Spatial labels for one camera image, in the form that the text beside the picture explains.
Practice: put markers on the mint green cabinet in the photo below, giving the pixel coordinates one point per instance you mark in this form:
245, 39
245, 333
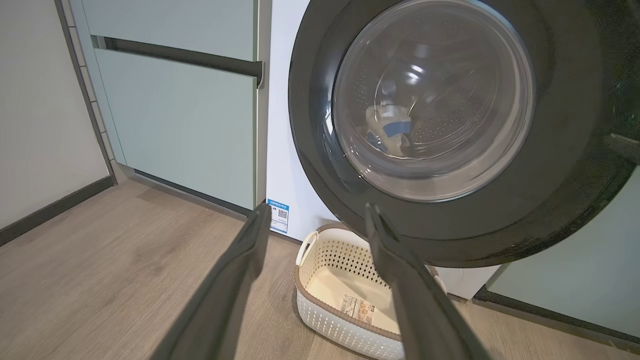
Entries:
590, 260

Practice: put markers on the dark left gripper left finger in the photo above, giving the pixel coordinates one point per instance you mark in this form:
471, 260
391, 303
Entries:
225, 300

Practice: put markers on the blue white energy label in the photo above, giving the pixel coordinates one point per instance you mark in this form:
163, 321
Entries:
278, 215

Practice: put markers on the white front-load washing machine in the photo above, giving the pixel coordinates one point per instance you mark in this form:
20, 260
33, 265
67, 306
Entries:
290, 125

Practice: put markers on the printed basket label sticker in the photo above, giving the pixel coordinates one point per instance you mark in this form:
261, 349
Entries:
356, 309

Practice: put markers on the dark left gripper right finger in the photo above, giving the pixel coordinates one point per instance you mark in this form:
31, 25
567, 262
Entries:
420, 310

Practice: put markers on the yellow patterned baby garment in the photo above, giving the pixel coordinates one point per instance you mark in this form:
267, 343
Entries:
377, 116

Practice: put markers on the white perforated laundry basket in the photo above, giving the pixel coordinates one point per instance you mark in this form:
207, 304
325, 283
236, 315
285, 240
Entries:
345, 330

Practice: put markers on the black round glass washer door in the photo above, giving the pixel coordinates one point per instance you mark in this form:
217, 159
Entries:
565, 150

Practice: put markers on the mint cabinet with dark groove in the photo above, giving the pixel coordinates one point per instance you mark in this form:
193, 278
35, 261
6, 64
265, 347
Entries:
175, 125

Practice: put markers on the cream garment with blue cuffs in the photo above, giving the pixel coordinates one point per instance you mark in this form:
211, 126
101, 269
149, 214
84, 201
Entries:
395, 129

